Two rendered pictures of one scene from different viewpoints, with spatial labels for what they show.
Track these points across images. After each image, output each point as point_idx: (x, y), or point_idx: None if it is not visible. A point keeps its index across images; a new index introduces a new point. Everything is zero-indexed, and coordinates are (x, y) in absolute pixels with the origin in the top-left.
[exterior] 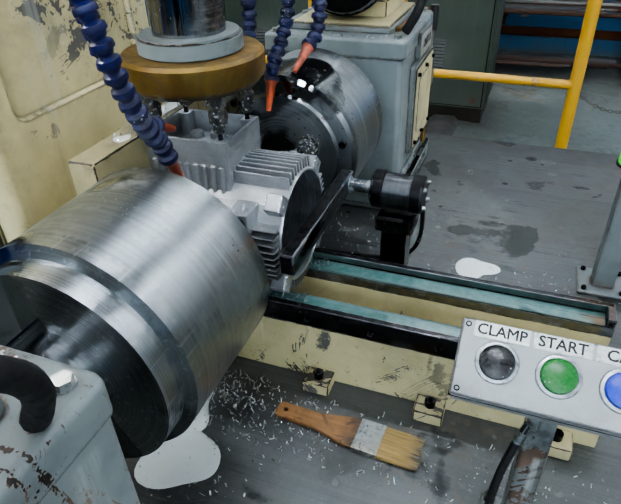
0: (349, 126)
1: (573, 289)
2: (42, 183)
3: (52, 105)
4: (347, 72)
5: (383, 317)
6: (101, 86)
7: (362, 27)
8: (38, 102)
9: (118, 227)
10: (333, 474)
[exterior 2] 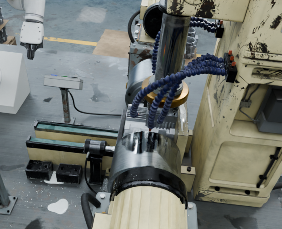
0: (117, 142)
1: (18, 199)
2: (202, 103)
3: (209, 96)
4: (125, 158)
5: (97, 132)
6: (210, 112)
7: None
8: (210, 92)
9: (148, 65)
10: (106, 126)
